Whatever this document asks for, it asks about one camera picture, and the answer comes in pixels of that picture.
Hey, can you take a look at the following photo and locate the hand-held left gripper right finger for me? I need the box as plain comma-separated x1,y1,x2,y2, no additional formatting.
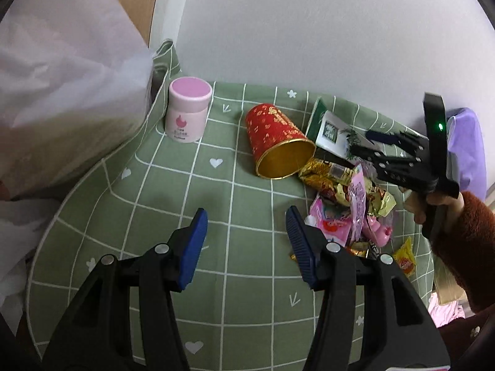
285,205,451,371

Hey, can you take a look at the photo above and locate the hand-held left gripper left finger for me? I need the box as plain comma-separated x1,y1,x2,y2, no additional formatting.
42,207,209,371

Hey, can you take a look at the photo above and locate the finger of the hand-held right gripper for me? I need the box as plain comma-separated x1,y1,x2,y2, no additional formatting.
349,144,439,194
364,129,430,160

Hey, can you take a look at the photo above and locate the purple bag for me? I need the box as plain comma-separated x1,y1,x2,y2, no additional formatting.
445,107,487,202

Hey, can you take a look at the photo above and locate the yellow snack packet red print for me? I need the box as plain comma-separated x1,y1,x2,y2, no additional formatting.
299,158,358,206

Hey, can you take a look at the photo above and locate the green and white carton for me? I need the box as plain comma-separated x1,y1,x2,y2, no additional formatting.
305,98,377,162

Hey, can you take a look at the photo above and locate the person's right forearm brown sleeve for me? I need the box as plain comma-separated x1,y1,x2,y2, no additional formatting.
428,190,495,313

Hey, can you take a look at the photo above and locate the person's right hand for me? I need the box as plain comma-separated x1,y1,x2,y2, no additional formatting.
404,190,465,236

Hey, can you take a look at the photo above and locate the gold crumpled wrapper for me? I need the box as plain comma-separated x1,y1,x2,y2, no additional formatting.
367,180,397,218

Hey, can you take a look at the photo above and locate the pink cartoon packet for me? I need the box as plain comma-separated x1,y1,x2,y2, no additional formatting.
307,195,358,246

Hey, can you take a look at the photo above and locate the pink translucent packet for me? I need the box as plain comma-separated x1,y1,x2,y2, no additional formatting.
346,164,374,242

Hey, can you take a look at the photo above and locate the dark small candy wrapper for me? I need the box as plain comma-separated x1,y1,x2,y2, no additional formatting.
344,240,381,260

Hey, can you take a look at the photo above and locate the pink caterpillar toy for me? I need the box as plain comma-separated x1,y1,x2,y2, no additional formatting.
364,214,394,247

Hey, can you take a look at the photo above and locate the green checked tablecloth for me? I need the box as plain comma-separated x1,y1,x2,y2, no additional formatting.
25,39,438,371

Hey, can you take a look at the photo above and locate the yellow candy wrapper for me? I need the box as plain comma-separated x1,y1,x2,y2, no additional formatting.
392,237,417,277

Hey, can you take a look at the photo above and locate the red and gold paper cup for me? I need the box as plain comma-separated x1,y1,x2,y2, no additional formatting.
246,103,317,179

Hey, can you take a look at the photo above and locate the pink round jar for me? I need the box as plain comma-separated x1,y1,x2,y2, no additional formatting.
165,77,213,144

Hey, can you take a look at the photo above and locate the pink cloth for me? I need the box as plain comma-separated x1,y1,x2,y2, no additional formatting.
427,293,465,328

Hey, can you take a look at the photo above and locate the white crumpled cloth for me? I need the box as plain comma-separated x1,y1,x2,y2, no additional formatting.
0,197,58,331

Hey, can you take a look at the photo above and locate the dark red garment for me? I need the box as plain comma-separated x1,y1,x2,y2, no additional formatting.
437,309,495,371

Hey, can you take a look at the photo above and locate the white plastic bag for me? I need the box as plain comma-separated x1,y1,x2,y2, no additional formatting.
0,0,156,202

